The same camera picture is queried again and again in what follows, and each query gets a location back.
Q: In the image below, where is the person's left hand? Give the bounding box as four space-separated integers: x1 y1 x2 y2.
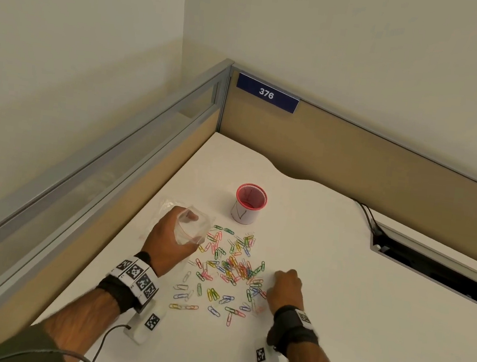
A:
138 202 204 281

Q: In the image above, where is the person's right hand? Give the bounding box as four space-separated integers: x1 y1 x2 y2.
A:
263 266 309 317

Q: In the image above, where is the clear zip plastic bag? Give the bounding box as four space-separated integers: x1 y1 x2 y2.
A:
172 204 218 250
140 195 189 247

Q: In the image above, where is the pile of colourful paper clips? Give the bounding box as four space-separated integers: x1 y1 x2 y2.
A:
167 220 276 332

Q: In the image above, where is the white paper cup red rim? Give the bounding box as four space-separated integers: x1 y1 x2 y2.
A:
230 181 270 228

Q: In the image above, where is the person's left forearm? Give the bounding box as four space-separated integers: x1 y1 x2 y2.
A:
29 280 133 362

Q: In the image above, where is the black wristband with marker tags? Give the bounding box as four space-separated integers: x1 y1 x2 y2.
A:
94 247 165 318

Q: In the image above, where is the glass topped desk partition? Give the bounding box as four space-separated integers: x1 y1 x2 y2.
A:
0 31 235 362

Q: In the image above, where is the white marker cube on wrist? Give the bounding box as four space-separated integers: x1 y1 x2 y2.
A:
122 295 169 348

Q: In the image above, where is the beige desk partition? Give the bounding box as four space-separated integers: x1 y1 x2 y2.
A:
204 59 477 278

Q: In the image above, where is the olive green shirt sleeve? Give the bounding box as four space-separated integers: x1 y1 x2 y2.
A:
0 316 74 362

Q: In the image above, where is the blue number sign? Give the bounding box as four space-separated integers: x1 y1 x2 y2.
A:
233 72 302 115

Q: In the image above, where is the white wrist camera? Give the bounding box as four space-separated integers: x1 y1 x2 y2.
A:
253 336 285 362

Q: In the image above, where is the black cable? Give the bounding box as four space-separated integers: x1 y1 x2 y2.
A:
357 202 388 239
349 199 380 233

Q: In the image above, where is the grey camera cable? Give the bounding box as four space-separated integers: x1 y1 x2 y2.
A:
3 310 133 362

